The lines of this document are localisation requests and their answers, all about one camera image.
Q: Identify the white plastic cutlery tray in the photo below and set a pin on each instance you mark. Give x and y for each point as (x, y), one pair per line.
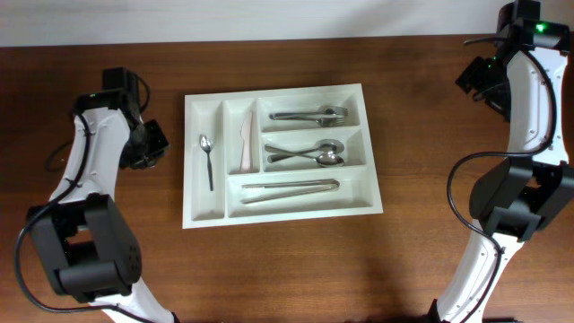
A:
(220, 116)

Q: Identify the small teaspoon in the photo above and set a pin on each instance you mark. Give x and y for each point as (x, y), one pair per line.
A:
(206, 144)

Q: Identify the horizontal metal fork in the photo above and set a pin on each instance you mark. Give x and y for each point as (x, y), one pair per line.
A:
(326, 110)

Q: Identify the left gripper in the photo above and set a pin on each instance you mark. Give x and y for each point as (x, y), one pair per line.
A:
(141, 163)

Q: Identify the pink plastic knife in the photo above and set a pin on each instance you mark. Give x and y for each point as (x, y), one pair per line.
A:
(246, 156)

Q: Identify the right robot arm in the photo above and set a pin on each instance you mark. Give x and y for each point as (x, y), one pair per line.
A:
(533, 181)

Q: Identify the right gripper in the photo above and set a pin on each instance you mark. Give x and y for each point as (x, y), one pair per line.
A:
(469, 74)

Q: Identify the metal tongs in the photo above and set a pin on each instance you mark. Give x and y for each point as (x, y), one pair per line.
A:
(290, 189)

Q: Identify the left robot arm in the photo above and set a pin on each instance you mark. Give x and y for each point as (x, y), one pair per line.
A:
(85, 246)

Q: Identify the large metal spoon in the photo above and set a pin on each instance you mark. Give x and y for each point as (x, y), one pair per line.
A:
(325, 160)
(322, 146)

